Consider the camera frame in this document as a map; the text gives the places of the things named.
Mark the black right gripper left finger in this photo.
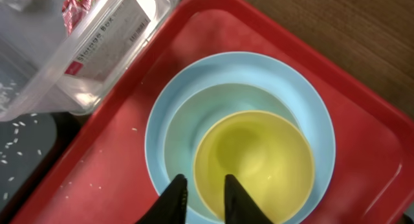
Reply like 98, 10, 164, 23
136, 174, 188, 224

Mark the light blue small bowl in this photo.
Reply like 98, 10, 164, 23
164, 84, 299, 223

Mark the clear plastic storage box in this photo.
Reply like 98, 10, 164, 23
1, 0, 179, 121

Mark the rice and peanut waste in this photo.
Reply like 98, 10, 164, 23
0, 81, 45, 201

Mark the light blue plate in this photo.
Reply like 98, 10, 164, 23
145, 52, 336, 223

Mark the red plastic tray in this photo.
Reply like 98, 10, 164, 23
14, 0, 413, 223

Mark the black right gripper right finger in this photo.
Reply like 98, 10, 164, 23
224, 174, 272, 224

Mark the black waste bin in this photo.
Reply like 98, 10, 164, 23
1, 112, 81, 223

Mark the yellow cup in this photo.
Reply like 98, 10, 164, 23
193, 110, 316, 223

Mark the red strawberry cake wrapper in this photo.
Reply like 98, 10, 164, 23
61, 0, 97, 35

